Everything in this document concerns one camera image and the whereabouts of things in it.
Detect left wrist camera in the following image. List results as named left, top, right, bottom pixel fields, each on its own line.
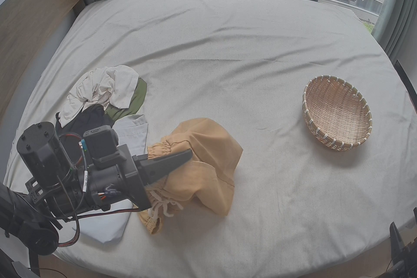
left=83, top=127, right=131, bottom=170

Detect bed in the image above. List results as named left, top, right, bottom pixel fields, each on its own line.
left=0, top=0, right=417, bottom=278

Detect round woven basket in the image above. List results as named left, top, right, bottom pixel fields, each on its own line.
left=302, top=75, right=373, bottom=151

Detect white garment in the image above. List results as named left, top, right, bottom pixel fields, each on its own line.
left=59, top=65, right=140, bottom=128

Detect mustard yellow shorts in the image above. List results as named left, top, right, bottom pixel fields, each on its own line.
left=137, top=118, right=244, bottom=235

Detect black garment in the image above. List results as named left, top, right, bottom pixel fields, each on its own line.
left=55, top=103, right=115, bottom=140

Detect pale blue garment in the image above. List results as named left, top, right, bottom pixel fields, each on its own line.
left=75, top=114, right=148, bottom=244

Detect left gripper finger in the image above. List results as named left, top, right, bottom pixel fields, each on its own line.
left=137, top=149, right=193, bottom=187

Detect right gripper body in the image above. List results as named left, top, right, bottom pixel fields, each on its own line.
left=395, top=236, right=417, bottom=275

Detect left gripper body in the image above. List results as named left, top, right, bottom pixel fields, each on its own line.
left=85, top=144, right=152, bottom=210

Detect green garment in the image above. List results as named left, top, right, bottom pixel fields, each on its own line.
left=104, top=76, right=148, bottom=121

